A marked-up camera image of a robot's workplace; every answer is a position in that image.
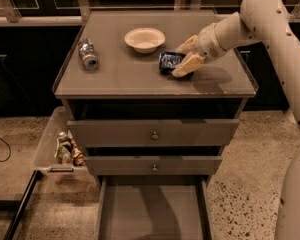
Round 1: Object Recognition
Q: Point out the black floor rail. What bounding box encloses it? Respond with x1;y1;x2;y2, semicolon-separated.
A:
0;170;43;240

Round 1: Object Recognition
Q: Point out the silver can lying down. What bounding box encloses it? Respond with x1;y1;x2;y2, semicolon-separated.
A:
78;38;99;71

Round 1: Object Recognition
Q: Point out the grey top drawer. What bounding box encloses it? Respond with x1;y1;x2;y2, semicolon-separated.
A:
67;119;239;147

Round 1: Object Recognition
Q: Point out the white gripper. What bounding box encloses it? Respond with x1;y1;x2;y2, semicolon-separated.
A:
172;23;227;78

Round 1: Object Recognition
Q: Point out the grey drawer cabinet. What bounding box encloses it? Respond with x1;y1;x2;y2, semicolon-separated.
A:
52;9;259;240

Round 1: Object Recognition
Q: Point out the white paper bowl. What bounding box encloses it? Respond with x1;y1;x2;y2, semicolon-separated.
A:
124;28;166;54

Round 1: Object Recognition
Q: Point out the grey drawer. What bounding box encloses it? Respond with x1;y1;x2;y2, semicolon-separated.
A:
96;175;215;240
67;119;239;147
85;156;222;176

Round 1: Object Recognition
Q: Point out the grey bottom drawer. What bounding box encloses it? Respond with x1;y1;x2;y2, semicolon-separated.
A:
96;175;215;240

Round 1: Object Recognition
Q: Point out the blue pepsi can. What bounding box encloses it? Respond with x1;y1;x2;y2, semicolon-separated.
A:
159;52;185;74

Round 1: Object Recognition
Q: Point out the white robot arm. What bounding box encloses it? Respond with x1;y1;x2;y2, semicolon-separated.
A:
172;0;300;240

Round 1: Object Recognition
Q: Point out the black floor cable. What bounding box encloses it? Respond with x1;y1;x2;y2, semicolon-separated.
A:
0;130;12;163

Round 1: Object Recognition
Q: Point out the grey middle drawer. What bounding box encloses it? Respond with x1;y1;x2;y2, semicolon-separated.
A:
85;156;222;176

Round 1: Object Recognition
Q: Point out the brown snack bag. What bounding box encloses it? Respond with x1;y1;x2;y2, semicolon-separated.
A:
71;140;84;166

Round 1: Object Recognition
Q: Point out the clear plastic bin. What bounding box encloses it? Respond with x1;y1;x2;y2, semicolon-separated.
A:
33;107;87;176

